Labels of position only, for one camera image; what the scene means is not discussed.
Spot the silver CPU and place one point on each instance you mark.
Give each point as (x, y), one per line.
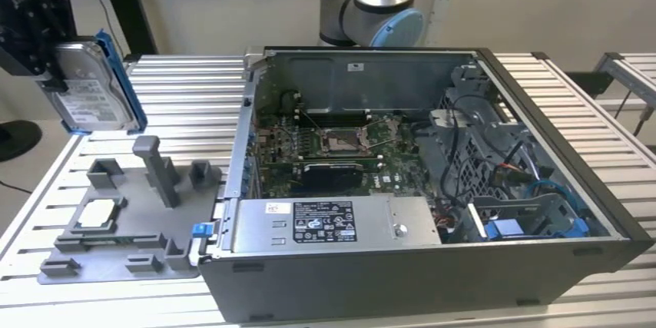
(100, 214)

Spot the black RAM slot white clips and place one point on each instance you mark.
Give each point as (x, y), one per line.
(333, 112)
(337, 161)
(333, 118)
(337, 157)

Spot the aluminium slat side table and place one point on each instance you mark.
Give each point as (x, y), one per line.
(635, 70)

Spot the blue plastic drive bracket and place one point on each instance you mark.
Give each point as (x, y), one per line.
(504, 228)

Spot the black round monitor base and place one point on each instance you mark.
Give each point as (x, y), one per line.
(17, 140)

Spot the dark grey open PC case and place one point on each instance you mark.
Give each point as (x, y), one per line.
(359, 285)

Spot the black frame post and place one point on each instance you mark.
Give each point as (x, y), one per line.
(132, 9)

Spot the CPU socket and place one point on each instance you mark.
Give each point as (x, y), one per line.
(340, 140)

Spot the thin metal locking lever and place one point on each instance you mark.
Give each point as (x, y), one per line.
(388, 131)
(311, 120)

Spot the grey perforated disk bay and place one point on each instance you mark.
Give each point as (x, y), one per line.
(435, 151)

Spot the black table bracket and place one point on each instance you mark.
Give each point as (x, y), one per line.
(589, 82)

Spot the grey plastic parts rack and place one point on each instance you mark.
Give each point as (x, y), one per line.
(139, 224)

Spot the grey power supply with label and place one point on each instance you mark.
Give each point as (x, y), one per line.
(256, 228)

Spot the hard disk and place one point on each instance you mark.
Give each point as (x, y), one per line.
(87, 86)

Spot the grey metal disk bay cage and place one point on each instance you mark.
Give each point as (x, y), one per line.
(543, 201)

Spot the black graphics card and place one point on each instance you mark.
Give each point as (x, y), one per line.
(328, 178)

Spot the green motherboard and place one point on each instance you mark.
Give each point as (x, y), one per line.
(400, 178)

